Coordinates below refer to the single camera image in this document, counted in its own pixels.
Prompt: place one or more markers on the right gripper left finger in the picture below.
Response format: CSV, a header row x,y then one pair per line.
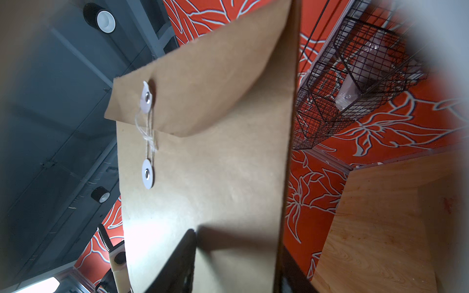
x,y
177,275

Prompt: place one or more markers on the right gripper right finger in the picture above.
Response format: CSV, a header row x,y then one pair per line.
x,y
293,280

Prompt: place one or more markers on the kraft file bag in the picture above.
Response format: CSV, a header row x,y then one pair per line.
x,y
204,142

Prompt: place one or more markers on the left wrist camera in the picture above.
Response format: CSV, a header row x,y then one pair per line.
x,y
116,280

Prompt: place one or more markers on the black wire basket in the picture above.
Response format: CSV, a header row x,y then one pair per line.
x,y
317,117

